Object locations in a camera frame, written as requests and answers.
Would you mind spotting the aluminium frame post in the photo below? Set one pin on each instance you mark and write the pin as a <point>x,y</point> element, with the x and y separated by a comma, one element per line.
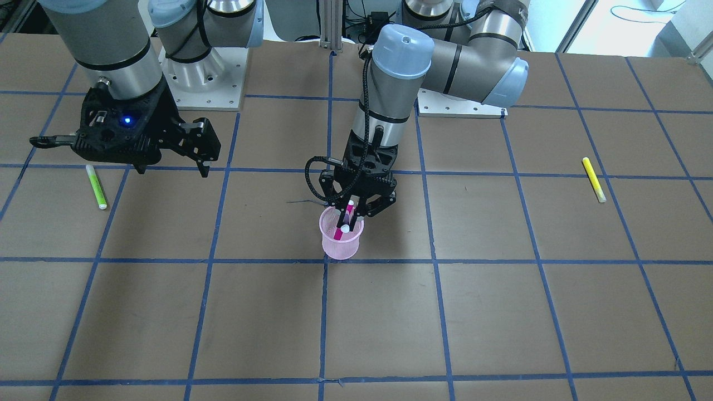
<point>330,25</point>

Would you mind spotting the pink marker pen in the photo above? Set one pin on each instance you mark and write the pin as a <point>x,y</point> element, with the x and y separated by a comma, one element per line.
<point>349,209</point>

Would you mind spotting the purple marker pen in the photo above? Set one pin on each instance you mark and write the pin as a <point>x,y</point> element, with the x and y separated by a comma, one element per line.
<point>345,226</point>

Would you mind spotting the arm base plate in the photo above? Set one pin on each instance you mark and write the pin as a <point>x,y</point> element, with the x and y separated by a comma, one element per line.
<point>223,83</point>
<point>436,105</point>

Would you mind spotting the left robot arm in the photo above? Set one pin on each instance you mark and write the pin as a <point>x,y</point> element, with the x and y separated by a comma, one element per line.
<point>468,52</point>

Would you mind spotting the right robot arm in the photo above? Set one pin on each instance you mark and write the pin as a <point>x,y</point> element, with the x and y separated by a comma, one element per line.
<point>108,39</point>

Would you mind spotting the yellow highlighter pen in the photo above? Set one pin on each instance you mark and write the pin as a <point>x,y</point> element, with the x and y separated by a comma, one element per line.
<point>594,181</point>

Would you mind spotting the green highlighter pen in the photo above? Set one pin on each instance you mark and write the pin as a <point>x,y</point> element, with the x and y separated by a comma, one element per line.
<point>97,188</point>

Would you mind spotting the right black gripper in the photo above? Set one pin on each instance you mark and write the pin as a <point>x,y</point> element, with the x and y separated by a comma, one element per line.
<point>161,123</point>

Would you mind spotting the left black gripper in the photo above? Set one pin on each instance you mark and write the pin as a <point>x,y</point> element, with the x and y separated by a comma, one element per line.
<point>381,202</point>

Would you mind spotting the pink mesh cup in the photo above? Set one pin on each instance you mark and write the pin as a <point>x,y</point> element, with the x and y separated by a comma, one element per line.
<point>337,242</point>

